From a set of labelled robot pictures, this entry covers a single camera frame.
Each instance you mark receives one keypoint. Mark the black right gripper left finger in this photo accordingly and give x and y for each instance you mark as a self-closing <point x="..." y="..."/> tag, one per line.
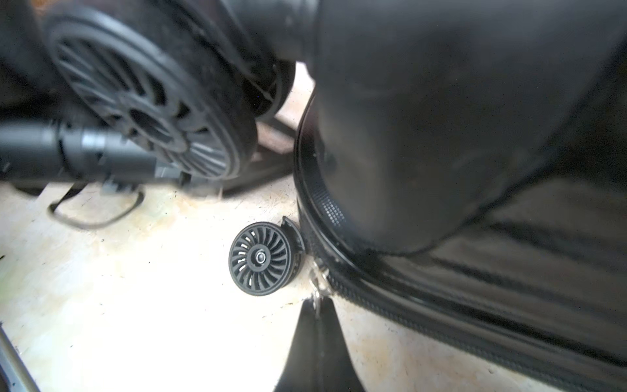
<point x="300" y="372"/>

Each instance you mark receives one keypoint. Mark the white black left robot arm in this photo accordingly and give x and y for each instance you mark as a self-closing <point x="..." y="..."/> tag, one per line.
<point x="36" y="153"/>

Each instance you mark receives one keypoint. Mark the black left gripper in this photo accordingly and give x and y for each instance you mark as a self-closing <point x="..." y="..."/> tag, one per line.
<point x="123" y="166"/>

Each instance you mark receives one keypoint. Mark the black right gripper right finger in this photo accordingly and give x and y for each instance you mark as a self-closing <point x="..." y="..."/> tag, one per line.
<point x="335" y="369"/>

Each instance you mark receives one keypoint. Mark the silver zipper pull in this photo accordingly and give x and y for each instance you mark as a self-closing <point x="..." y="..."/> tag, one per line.
<point x="319" y="282"/>

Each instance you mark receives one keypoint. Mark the black hard-shell suitcase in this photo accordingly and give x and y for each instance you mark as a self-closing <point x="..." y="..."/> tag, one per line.
<point x="460" y="167"/>

